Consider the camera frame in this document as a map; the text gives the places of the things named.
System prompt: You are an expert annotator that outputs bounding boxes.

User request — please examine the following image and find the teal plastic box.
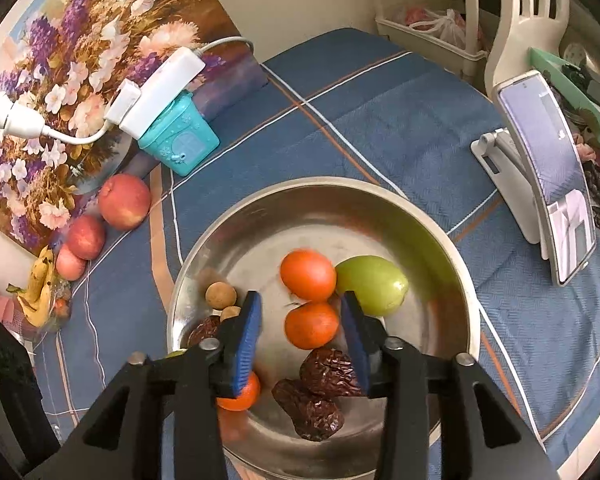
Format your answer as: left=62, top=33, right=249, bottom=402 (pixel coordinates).
left=137, top=91, right=220, bottom=177

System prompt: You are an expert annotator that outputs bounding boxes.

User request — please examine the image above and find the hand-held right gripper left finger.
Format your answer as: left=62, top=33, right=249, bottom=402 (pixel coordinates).
left=25, top=290, right=263, bottom=480

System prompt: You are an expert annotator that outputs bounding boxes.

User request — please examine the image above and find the smartphone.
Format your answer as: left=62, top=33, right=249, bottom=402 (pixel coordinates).
left=497, top=72, right=597, bottom=286

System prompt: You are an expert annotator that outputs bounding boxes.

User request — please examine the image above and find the round metal bowl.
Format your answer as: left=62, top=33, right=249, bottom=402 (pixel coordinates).
left=166, top=176, right=482, bottom=480

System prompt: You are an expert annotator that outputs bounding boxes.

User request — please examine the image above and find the dried red date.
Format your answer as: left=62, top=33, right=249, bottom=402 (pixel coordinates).
left=186, top=316, right=221, bottom=348
left=271, top=379, right=345, bottom=442
left=300, top=347, right=368, bottom=400

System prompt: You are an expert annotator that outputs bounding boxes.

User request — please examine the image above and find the white plug adapter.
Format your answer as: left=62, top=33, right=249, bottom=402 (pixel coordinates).
left=103, top=79, right=142, bottom=128

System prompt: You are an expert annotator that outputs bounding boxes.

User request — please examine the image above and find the plastic bag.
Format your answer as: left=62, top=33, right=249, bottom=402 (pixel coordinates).
left=405, top=6, right=467, bottom=48

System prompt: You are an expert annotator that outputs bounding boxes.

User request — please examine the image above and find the small orange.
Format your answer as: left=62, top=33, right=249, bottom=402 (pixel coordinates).
left=284, top=301, right=341, bottom=351
left=280, top=249, right=338, bottom=302
left=215, top=370, right=262, bottom=412

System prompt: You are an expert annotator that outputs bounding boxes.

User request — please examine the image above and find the white storage rack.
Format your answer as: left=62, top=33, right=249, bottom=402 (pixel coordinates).
left=375, top=0, right=488, bottom=83

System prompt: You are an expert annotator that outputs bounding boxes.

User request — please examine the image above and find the white phone stand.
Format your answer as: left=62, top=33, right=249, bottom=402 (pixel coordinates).
left=470, top=129, right=556, bottom=261

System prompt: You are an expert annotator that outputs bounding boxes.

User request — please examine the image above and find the white power strip cable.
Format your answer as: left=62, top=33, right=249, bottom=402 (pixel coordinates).
left=197, top=35, right=257, bottom=63

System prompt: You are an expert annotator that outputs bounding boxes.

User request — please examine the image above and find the yellow banana bunch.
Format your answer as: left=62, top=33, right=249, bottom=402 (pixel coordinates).
left=7, top=245, right=56, bottom=328

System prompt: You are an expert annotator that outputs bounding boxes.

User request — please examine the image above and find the white plastic chair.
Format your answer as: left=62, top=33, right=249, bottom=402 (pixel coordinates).
left=484, top=0, right=571, bottom=98

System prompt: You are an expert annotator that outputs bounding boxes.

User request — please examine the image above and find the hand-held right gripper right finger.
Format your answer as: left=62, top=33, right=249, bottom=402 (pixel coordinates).
left=341, top=291, right=558, bottom=480

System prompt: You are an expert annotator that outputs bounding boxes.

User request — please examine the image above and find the clear fruit basket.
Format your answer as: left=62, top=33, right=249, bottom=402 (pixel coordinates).
left=45, top=280, right=73, bottom=333

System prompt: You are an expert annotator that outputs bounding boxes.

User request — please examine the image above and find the red apple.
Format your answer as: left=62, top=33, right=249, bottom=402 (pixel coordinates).
left=68, top=215, right=106, bottom=261
left=98, top=174, right=152, bottom=232

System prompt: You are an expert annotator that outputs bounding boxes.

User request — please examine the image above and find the white socket with cable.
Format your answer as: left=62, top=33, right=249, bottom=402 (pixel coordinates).
left=0, top=87, right=108, bottom=147

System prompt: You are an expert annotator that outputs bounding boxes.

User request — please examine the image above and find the floral painting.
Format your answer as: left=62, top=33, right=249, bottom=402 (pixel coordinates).
left=0, top=0, right=268, bottom=256

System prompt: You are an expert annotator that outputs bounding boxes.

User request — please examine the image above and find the blue plaid tablecloth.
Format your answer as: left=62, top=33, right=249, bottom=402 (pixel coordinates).
left=30, top=27, right=600, bottom=480

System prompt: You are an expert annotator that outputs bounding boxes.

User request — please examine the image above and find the pink apple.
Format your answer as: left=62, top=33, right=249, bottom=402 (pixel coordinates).
left=56, top=244, right=87, bottom=281

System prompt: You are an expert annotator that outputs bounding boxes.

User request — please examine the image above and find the green box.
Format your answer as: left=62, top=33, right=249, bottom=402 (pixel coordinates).
left=528, top=47, right=600, bottom=146

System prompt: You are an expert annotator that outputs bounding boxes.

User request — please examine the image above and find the white power strip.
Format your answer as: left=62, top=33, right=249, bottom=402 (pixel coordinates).
left=120, top=47, right=207, bottom=140

